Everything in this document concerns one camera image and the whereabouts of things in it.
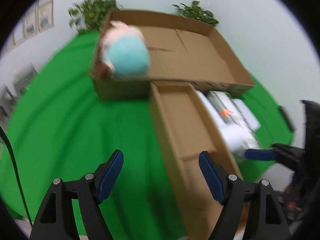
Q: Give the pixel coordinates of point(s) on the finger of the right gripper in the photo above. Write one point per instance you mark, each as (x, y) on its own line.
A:
(261, 155)

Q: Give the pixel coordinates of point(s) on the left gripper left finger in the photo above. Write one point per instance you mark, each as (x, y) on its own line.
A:
(55, 217)

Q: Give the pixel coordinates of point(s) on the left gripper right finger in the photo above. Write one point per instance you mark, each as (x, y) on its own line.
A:
(266, 219)

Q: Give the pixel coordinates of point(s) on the white lint roller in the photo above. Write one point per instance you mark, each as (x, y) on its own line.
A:
(232, 133)

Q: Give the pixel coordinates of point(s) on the white plastic case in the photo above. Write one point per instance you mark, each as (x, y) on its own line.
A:
(247, 114)

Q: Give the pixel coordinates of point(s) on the green white medicine box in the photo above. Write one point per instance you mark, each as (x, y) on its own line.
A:
(224, 105)

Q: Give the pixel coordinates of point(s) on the narrow cardboard insert box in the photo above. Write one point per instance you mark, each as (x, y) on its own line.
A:
(184, 129)

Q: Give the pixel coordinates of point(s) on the pink pig plush toy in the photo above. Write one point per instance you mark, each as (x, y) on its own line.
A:
(122, 52)

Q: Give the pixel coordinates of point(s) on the small black device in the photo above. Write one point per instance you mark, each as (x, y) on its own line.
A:
(287, 118)

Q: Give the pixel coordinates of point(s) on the large cardboard tray box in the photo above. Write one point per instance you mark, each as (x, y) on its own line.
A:
(181, 50)

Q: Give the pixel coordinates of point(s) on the grey plastic stool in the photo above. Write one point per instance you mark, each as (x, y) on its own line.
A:
(23, 78)

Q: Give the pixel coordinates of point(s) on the right potted plant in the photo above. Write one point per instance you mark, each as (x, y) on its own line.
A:
(195, 11)

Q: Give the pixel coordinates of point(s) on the potted plant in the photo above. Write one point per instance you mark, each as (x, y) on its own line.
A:
(195, 11)
(90, 15)

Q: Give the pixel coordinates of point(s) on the left potted plant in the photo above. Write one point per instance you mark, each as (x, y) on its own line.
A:
(90, 15)

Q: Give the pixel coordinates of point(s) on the framed certificates on wall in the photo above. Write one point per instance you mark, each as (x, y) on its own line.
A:
(38, 18)

